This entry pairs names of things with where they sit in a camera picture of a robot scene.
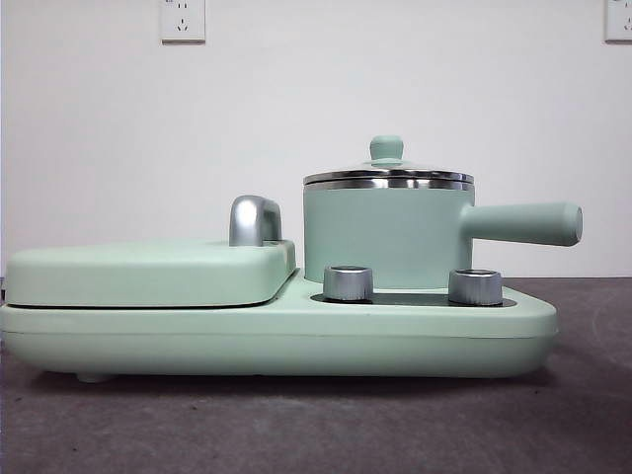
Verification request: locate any glass lid with green knob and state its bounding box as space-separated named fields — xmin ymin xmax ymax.
xmin=302 ymin=134 xmax=475 ymax=185

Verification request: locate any silver control knob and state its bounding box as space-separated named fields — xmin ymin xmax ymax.
xmin=447 ymin=269 xmax=504 ymax=304
xmin=323 ymin=265 xmax=375 ymax=301

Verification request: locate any mint green saucepan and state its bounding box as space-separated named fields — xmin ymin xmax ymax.
xmin=301 ymin=171 xmax=585 ymax=293

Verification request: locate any black control panel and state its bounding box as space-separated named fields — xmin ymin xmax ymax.
xmin=309 ymin=290 xmax=505 ymax=307

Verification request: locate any mint green griddle cover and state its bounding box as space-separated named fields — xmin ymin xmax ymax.
xmin=3 ymin=239 xmax=299 ymax=309

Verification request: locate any mint green breakfast machine base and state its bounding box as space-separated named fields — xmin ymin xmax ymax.
xmin=0 ymin=266 xmax=559 ymax=384

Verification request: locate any silver griddle cover handle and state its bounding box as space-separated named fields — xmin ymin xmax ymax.
xmin=228 ymin=195 xmax=283 ymax=247

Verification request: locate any white wall socket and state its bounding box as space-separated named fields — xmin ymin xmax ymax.
xmin=604 ymin=0 xmax=632 ymax=43
xmin=160 ymin=0 xmax=206 ymax=44

